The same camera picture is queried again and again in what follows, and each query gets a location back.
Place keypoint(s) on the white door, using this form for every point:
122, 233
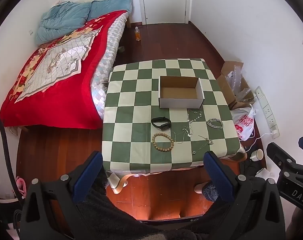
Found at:
164, 2

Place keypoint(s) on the light blue fleece blanket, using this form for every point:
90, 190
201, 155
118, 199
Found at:
109, 5

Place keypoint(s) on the black smart band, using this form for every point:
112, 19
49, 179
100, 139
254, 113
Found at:
161, 123

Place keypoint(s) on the person's right forearm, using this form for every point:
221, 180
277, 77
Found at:
302, 221

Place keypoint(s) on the brown cardboard box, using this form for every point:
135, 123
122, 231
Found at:
225, 87

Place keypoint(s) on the pink cloth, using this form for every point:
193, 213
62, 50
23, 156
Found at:
57, 3

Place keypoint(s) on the white plastic bag red print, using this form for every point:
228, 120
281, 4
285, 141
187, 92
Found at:
242, 125

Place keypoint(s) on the clear bubble wrap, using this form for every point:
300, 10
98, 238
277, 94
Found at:
239, 85

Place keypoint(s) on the tape roll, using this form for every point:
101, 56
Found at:
121, 49

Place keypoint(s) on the green checkered tablecloth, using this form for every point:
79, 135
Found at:
136, 140

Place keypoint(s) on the light blue quilt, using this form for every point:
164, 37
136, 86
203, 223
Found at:
61, 20

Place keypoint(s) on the white power strip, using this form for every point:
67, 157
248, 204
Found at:
265, 107

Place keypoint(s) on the person's dark fleece clothing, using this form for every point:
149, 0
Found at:
111, 215

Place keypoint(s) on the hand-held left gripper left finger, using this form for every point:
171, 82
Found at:
87, 178

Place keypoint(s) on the white crumpled paper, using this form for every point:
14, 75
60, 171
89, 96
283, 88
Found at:
264, 173

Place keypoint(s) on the pink object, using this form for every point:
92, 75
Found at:
22, 186

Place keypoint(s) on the person's foot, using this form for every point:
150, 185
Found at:
201, 188

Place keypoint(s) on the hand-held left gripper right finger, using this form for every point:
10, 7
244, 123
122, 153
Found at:
216, 177

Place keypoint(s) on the wooden bed leg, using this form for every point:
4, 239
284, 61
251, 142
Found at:
129, 21

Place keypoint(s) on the orange liquid bottle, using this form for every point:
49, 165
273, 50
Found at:
137, 35

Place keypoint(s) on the white cup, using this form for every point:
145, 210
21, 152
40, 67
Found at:
257, 155

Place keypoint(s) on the white charger plug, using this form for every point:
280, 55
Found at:
274, 133

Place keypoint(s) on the grey patchwork bed sheet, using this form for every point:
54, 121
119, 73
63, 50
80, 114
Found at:
109, 52

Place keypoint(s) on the red printed blanket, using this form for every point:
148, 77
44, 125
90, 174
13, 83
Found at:
66, 95

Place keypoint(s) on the white cardboard box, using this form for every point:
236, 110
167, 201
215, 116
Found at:
181, 95

